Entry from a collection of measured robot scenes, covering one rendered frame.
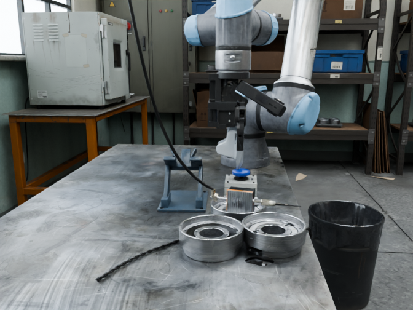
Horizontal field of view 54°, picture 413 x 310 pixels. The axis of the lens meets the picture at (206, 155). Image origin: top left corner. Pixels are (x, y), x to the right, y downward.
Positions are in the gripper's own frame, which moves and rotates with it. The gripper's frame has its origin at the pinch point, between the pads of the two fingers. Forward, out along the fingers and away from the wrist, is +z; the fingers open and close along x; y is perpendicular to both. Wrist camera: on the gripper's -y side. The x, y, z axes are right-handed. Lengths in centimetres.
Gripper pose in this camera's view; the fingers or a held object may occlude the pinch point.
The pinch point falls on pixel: (241, 163)
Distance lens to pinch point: 90.7
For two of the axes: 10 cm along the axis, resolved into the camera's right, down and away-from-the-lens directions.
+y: -10.0, -0.2, 0.9
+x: -1.0, 2.2, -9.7
